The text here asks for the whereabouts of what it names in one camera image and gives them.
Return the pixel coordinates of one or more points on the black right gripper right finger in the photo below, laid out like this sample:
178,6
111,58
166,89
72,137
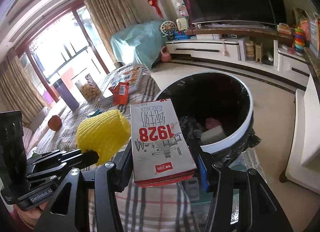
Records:
217,179

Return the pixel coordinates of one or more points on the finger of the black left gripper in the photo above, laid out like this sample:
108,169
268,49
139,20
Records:
75,159
44,161

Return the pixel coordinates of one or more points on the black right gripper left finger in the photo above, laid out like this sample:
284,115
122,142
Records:
111,177

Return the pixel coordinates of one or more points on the yellow foam fruit net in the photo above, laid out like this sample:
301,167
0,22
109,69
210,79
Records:
105,134

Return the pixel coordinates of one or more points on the white 1928 milk carton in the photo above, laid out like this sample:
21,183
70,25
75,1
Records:
160,153

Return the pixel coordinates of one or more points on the orange snack packet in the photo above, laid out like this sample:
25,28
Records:
120,93

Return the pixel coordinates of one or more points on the white-rimmed black trash bin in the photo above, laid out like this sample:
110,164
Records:
220,96

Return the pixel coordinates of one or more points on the plaid table cloth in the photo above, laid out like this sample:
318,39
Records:
162,208

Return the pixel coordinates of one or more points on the red apple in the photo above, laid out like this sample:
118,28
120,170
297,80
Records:
55,123

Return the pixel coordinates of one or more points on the clear snack jar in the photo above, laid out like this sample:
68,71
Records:
88,88

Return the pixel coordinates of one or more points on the beige curtain left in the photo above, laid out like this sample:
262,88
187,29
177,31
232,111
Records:
18,91

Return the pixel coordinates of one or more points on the beige curtain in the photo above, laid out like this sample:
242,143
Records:
18,91
110,17

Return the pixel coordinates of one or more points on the purple tumbler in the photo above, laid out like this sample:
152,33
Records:
66,95

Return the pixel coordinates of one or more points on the children's picture book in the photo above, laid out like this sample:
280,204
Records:
130,73

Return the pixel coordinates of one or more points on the pink kettlebell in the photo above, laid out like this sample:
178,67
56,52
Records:
165,55

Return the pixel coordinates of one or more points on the white TV cabinet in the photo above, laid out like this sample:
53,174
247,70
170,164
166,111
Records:
279,63

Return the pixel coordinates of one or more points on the light blue covered furniture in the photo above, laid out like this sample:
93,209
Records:
139,43

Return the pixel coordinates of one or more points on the white ferris wheel toy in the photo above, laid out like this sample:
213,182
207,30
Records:
168,29

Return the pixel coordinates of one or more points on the beige curtain right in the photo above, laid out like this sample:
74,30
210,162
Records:
110,17

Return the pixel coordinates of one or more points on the colourful stacking ring toy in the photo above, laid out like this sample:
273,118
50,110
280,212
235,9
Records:
299,41

